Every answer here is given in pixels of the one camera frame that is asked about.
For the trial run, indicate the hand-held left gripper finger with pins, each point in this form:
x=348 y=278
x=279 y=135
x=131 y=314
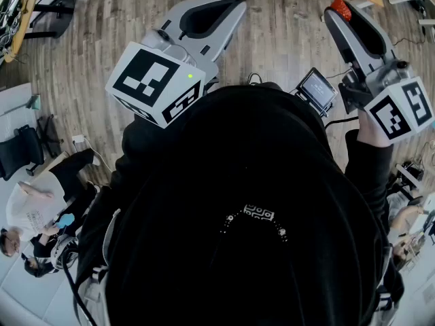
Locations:
x=183 y=10
x=224 y=36

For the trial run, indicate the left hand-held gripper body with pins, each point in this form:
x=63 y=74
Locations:
x=146 y=80

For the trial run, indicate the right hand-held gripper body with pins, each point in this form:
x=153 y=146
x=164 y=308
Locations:
x=397 y=114

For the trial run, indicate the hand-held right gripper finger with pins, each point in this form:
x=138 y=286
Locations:
x=343 y=36
x=390 y=48

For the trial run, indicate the small red object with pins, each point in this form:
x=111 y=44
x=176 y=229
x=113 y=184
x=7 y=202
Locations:
x=341 y=9

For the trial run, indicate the person's left forearm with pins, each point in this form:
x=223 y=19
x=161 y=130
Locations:
x=142 y=148

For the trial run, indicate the person's right forearm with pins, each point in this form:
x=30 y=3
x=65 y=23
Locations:
x=370 y=168

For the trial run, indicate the small black display screen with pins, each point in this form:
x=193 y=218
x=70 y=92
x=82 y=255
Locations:
x=317 y=88

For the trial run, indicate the white power strip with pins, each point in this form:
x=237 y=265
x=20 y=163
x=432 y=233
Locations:
x=79 y=140

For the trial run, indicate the black chair base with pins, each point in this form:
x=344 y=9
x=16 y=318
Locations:
x=47 y=131

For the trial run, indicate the person's black hooded top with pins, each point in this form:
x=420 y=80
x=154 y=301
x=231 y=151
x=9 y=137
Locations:
x=238 y=148

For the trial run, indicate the green dustpan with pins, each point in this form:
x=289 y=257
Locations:
x=34 y=101

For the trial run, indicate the wooden side table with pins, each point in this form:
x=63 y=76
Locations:
x=23 y=22

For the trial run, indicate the black office chair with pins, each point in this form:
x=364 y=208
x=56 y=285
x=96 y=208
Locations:
x=20 y=148

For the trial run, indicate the blue handheld object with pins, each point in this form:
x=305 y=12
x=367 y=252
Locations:
x=64 y=220

